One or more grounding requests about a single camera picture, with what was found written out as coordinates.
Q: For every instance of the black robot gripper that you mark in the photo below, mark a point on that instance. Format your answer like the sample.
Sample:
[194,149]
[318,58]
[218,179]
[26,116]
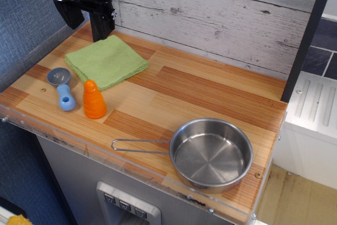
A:
[102,16]

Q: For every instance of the orange toy carrot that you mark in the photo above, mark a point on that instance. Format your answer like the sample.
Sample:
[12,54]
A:
[93,102]

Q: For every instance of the green folded cloth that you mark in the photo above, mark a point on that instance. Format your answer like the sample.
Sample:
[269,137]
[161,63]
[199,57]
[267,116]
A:
[106,62]

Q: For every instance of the blue grey toy scoop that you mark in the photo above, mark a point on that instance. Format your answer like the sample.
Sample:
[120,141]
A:
[60,78]

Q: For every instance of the clear acrylic table edge guard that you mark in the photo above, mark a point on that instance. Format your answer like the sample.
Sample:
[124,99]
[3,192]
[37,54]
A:
[78,166]

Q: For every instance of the stainless steel pan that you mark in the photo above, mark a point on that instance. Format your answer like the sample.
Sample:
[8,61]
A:
[210,155]

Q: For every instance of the silver dispenser panel with buttons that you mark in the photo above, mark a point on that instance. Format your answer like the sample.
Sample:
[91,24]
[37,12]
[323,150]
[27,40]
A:
[119,207]

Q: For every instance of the yellow object at corner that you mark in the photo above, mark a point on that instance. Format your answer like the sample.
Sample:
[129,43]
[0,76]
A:
[18,220]

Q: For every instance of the white ridged side cabinet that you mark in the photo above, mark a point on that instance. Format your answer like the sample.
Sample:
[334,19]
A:
[307,139]

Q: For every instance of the dark vertical post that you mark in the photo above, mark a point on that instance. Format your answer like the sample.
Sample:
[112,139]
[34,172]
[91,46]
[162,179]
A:
[307,38]

